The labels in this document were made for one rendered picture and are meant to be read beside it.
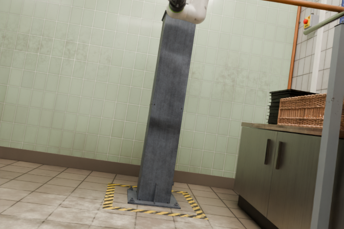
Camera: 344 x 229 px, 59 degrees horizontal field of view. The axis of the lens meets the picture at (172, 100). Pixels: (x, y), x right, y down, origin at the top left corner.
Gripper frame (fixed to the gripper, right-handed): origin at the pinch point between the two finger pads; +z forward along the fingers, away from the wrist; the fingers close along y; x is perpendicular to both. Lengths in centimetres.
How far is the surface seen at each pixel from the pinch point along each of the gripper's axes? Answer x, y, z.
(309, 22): -108, -27, -87
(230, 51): -56, -2, -121
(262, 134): -61, 66, -32
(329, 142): -57, 64, 41
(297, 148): -61, 69, 11
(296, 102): -66, 47, -6
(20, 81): 116, 52, -120
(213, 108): -49, 50, -121
